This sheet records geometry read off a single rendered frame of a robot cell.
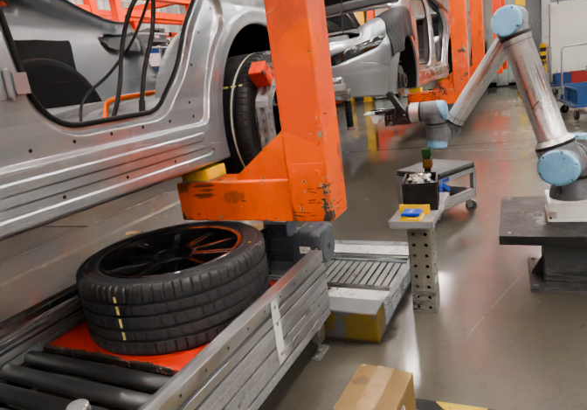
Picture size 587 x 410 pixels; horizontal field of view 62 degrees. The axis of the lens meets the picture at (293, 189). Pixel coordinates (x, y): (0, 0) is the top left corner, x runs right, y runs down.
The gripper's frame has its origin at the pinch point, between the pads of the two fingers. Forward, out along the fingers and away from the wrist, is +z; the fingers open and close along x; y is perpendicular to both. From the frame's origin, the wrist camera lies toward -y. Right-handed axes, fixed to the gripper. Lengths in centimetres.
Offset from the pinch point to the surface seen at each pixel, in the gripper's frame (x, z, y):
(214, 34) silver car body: -50, 48, -43
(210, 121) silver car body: -67, 45, -8
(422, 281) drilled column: -40, -29, 69
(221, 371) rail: -142, 1, 50
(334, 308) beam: -67, 0, 70
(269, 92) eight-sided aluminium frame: -41, 31, -16
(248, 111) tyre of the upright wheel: -47, 39, -9
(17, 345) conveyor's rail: -143, 83, 53
